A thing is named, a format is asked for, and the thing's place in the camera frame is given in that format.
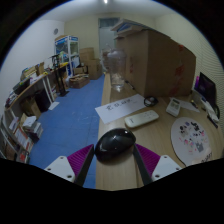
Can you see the black computer mouse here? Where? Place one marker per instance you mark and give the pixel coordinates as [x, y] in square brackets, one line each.
[115, 143]

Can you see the black metal stand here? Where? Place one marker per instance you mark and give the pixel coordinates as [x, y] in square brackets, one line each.
[60, 80]

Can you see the white paper sheet with writing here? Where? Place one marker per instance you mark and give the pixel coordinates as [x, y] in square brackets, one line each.
[118, 108]

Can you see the round wall clock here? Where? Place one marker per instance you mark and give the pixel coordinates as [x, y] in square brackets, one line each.
[55, 31]

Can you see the large cardboard box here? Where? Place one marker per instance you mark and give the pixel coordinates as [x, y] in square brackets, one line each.
[160, 63]

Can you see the blue white glass cabinet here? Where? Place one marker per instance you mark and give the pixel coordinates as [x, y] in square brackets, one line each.
[66, 50]

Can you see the round white printed mouse pad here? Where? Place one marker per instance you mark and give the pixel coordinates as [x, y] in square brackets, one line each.
[191, 140]

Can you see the black bin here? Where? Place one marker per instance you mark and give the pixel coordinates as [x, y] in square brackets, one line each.
[42, 100]

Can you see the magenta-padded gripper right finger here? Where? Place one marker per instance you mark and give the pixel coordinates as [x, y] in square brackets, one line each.
[163, 166]

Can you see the shelf unit with books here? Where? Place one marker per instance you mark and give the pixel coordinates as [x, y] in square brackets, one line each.
[18, 133]

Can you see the brown cardboard box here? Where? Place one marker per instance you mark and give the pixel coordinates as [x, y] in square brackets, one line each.
[30, 107]

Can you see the open cardboard box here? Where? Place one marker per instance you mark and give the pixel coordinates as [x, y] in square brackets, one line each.
[79, 81]

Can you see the wooden desk with clutter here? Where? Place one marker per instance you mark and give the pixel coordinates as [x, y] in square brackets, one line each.
[33, 83]

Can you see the grey door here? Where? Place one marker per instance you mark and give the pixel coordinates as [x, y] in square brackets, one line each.
[107, 33]

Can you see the small white calculator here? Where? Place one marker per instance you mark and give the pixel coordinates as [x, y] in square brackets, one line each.
[173, 107]

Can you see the dark screen monitor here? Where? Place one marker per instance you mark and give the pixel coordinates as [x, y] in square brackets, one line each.
[206, 88]

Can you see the ceiling light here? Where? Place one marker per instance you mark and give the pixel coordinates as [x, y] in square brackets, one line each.
[105, 1]

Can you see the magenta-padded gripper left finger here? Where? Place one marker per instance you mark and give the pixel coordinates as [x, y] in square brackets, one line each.
[63, 166]

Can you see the white remote control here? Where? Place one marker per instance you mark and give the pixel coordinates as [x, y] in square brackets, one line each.
[141, 119]

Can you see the stacked cardboard boxes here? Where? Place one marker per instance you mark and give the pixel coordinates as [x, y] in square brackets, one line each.
[90, 61]

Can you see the plain white paper sheet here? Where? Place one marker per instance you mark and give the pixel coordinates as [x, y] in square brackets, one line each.
[189, 106]

